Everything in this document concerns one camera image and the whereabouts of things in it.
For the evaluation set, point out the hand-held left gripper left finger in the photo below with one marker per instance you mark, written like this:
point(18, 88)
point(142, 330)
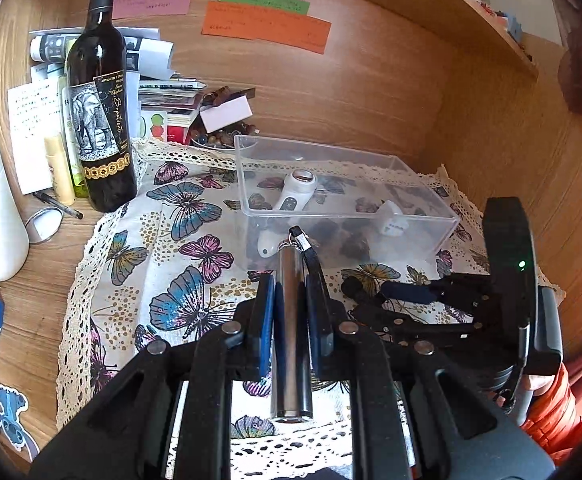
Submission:
point(266, 330)

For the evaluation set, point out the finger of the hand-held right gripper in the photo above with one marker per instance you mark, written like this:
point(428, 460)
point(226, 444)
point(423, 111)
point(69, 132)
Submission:
point(411, 327)
point(406, 292)

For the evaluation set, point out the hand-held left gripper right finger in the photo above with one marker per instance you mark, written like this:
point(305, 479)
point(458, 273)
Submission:
point(318, 320)

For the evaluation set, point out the silver flashlight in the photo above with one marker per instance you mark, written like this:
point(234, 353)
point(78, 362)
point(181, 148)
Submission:
point(291, 320)

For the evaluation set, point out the small white adapter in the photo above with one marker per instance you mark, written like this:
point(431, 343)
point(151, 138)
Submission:
point(391, 220)

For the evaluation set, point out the clear plastic box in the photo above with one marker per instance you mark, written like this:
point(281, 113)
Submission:
point(341, 195)

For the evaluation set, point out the white handheld massager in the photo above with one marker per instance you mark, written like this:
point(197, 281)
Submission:
point(291, 192)

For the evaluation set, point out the person's right forearm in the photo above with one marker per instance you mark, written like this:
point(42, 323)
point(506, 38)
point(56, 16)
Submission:
point(556, 410)

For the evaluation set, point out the butterfly print lace cloth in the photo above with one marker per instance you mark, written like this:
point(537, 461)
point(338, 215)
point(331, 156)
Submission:
point(171, 240)

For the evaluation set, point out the bowl of small items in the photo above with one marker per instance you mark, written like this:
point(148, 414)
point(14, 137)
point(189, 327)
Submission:
point(216, 137)

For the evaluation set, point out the blank white card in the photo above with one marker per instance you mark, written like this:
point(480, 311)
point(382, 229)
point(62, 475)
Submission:
point(226, 114)

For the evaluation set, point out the green tube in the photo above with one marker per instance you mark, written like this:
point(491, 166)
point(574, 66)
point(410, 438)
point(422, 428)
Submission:
point(76, 180)

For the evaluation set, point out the blue pencil sharpener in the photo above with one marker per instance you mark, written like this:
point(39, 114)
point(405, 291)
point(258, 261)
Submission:
point(513, 27)

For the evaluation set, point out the stack of booklets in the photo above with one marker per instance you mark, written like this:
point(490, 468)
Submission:
point(171, 105)

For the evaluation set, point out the black pen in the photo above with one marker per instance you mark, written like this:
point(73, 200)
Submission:
point(56, 205)

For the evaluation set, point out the pale yellow lip balm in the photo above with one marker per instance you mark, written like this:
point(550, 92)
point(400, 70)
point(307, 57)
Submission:
point(61, 175)

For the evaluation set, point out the wooden shelf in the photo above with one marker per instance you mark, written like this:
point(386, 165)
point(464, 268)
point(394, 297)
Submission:
point(476, 15)

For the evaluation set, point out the small round mirror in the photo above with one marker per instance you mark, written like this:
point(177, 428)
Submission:
point(31, 222)

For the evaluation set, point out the blue cartoon sticker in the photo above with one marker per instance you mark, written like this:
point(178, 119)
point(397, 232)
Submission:
point(11, 410)

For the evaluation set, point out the orange paper note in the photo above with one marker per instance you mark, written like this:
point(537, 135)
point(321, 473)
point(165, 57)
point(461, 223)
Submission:
point(266, 27)

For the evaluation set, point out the rolled printed magazine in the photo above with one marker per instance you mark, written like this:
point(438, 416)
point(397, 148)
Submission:
point(146, 52)

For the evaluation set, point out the white handwritten paper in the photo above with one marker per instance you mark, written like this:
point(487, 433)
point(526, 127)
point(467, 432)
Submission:
point(33, 130)

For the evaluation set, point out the dark wine bottle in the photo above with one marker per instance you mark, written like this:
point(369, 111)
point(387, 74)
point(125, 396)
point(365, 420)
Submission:
point(101, 60)

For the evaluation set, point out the green paper note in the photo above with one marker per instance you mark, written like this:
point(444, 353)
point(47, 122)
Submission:
point(266, 1)

